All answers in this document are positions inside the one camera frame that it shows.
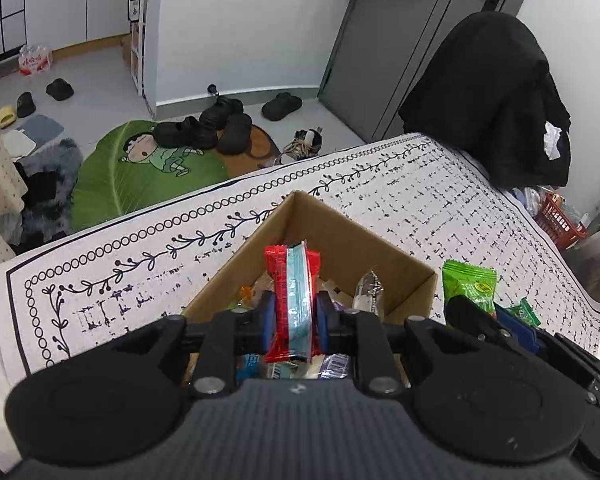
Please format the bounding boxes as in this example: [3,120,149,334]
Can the dark green snack packet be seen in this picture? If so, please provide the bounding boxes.
[507,298,541,328]

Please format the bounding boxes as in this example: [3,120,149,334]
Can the purple candy packet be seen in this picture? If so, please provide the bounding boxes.
[317,353,351,379]

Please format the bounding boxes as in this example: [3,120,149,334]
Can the red teal snack packet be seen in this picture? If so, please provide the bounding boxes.
[264,240,321,363]

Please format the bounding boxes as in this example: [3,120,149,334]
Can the blue snack packet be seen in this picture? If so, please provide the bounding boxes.
[236,353,261,386]

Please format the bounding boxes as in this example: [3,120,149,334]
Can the white clear snack bag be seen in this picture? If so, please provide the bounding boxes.
[352,270,385,318]

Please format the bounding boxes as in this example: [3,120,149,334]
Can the light green snack packet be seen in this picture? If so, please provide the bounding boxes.
[442,260,498,316]

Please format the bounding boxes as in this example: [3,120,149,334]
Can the brown cardboard box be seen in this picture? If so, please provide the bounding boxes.
[185,192,437,325]

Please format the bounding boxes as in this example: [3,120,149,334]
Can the orange laundry basket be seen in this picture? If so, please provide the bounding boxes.
[534,193,588,250]

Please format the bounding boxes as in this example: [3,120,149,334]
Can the patterned white bed blanket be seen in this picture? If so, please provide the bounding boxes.
[0,133,600,469]

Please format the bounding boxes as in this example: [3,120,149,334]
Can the sneaker with laces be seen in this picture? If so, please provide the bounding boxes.
[274,128,323,165]

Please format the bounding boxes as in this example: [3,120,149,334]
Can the white cloth on coat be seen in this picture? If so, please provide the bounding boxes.
[543,122,562,160]

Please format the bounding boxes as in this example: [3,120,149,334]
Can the pile of black shoes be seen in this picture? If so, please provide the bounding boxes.
[151,96,252,156]

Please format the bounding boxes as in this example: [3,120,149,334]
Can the green cartoon floor mat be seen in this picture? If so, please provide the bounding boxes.
[71,120,279,232]

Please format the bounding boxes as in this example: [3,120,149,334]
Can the black shoe near door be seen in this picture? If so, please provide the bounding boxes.
[261,92,303,122]

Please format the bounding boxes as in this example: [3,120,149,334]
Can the black coat on chair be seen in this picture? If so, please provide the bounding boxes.
[399,12,571,188]

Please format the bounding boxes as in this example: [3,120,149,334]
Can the grey fluffy rug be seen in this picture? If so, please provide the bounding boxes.
[0,138,83,255]

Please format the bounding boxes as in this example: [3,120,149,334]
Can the black slipper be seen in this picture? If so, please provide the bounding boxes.
[45,78,74,102]

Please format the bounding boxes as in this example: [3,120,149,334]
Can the grey door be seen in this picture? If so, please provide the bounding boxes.
[318,0,524,142]

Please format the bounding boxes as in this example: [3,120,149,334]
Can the yellow slipper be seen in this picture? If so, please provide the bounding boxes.
[0,105,18,129]

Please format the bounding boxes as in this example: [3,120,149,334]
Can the black spray bottle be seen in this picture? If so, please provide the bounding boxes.
[128,0,140,23]

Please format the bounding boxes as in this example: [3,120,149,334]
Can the water bottle pack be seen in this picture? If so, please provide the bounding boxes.
[18,44,53,76]

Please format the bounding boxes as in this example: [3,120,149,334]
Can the white kitchen cabinet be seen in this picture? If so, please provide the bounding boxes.
[24,0,130,50]

